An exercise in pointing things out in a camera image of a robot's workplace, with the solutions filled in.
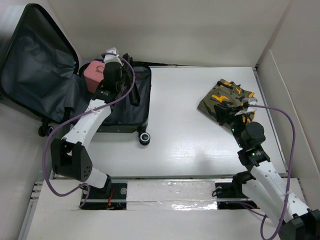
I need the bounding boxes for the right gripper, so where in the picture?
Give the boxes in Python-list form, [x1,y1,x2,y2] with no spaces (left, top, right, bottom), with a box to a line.
[213,103,246,148]

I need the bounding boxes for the camouflage shorts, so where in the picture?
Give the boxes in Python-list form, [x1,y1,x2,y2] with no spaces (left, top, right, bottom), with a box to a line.
[197,79,255,122]

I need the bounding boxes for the pink toiletry case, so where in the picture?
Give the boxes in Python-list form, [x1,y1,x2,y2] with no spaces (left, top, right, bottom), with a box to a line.
[83,60,105,94]

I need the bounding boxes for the black space-print suitcase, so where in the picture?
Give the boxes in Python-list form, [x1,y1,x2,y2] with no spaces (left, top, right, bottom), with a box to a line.
[0,3,151,146]

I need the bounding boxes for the black roll-up pouch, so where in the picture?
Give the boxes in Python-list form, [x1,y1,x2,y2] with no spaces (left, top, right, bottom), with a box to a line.
[123,53,141,107]

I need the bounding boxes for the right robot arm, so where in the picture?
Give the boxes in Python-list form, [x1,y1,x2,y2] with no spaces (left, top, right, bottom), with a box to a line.
[214,103,320,240]

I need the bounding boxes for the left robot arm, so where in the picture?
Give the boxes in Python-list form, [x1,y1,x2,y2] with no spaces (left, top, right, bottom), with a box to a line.
[50,52,136,199]

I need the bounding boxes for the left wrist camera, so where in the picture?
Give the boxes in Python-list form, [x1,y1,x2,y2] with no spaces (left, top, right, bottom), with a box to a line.
[101,47,124,66]

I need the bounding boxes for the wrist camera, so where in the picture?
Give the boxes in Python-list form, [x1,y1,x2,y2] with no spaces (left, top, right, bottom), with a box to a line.
[235,97,258,116]
[101,47,124,66]

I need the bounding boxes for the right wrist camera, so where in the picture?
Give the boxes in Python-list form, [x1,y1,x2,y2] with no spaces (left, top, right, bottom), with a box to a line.
[235,97,258,116]

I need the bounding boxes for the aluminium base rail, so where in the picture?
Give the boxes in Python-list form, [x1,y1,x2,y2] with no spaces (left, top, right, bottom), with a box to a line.
[29,143,291,208]

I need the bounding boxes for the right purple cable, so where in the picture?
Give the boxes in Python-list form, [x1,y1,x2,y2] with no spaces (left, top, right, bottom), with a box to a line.
[246,104,297,240]

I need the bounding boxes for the purple cable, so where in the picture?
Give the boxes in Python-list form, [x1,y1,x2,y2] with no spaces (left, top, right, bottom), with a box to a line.
[246,104,297,240]
[42,52,137,208]

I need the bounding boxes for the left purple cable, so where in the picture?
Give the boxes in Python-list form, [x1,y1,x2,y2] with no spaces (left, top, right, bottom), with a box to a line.
[42,52,137,208]

